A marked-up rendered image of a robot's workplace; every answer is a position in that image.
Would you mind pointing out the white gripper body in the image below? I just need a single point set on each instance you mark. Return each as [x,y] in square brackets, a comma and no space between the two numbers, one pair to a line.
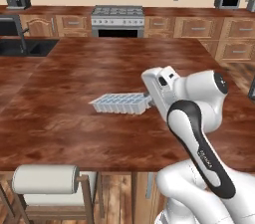
[156,92]

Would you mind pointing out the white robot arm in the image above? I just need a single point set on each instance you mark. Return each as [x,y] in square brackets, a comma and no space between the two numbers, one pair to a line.
[199,95]

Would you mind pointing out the pale blue ice cube tray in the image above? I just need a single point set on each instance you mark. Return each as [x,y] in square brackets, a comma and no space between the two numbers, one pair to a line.
[116,103]

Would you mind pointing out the wooden base cupboards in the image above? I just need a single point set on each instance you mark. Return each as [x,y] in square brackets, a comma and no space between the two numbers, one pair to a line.
[212,35]
[56,25]

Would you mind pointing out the steel range cooker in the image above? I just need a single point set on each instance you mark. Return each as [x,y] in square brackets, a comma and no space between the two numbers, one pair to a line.
[117,19]

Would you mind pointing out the wooden island cupboard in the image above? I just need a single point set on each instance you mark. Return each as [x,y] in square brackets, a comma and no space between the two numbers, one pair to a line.
[142,201]

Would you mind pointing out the black sink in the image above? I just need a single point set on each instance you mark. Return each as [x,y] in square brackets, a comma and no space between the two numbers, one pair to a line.
[26,47]

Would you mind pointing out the white small appliance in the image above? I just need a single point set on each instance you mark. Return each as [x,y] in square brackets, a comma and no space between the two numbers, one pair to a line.
[251,5]

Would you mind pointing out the wooden stool with white cushion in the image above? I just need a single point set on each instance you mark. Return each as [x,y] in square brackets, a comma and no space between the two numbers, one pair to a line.
[46,181]

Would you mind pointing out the black tap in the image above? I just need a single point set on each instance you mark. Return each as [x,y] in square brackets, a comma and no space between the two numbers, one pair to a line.
[22,35]

